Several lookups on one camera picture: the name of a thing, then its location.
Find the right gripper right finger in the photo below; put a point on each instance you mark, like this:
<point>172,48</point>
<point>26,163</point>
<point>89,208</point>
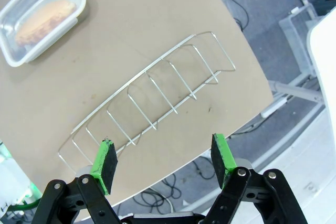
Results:
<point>225,155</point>

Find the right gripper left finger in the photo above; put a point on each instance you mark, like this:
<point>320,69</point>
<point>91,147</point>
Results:
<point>99,161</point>

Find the round orange bread bun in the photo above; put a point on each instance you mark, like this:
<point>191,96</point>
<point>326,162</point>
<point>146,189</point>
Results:
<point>44,22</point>

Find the white power strip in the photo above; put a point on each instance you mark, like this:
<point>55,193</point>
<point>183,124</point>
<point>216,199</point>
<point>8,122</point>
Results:
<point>273,108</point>

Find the white box with green light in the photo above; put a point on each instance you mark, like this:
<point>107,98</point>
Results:
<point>13,176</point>

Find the white side table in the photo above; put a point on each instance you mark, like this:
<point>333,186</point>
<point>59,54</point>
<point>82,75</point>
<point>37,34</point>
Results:
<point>325,64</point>

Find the white table leg frame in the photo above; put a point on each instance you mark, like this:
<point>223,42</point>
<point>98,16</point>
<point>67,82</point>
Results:
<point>294,90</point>

